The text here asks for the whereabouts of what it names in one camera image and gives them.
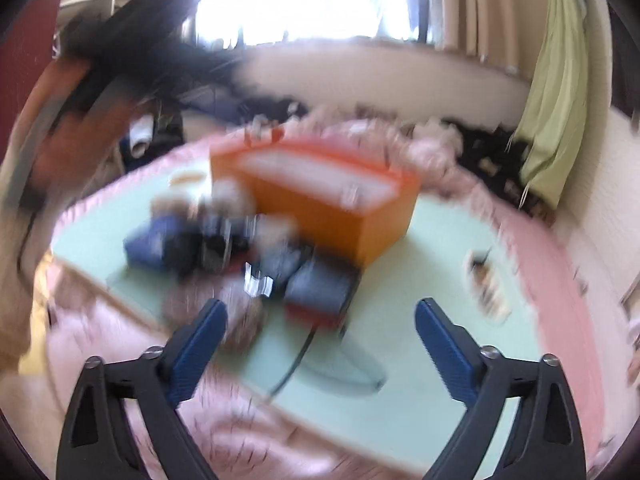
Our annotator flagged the orange cardboard box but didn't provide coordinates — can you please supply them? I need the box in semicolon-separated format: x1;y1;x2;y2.
210;137;421;267

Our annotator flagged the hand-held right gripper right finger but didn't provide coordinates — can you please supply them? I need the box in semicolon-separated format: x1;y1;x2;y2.
415;297;587;480

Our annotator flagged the crumpled pink quilt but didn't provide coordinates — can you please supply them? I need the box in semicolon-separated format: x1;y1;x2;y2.
280;110;481;196

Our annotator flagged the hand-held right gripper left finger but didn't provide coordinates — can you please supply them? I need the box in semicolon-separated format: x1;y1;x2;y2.
57;298;229;480

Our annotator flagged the pile of black clothes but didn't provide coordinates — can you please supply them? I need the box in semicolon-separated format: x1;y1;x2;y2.
447;120;543;213

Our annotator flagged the pink floral blanket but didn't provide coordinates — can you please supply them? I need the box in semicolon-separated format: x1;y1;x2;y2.
30;260;431;480

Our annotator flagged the beige curtain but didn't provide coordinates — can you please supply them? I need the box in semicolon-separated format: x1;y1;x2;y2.
440;0;548;78

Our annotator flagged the person's left forearm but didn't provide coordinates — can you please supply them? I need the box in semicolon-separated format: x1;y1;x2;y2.
27;55;131;196

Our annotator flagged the green hanging cloth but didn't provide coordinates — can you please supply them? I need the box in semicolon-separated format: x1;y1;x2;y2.
515;0;610;211

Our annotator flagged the dark blue and red box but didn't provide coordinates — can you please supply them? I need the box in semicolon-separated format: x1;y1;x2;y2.
284;255;362;330

